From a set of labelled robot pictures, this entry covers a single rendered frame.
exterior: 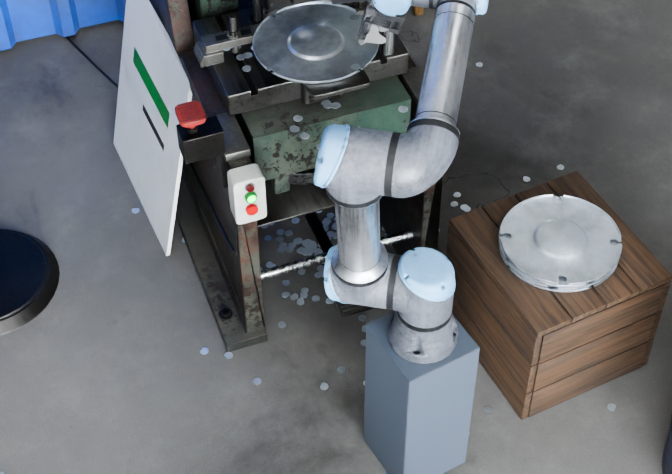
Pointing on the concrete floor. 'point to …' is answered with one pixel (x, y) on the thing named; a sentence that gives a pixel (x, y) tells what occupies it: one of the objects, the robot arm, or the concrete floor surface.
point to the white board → (150, 112)
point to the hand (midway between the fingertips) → (358, 38)
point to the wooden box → (552, 309)
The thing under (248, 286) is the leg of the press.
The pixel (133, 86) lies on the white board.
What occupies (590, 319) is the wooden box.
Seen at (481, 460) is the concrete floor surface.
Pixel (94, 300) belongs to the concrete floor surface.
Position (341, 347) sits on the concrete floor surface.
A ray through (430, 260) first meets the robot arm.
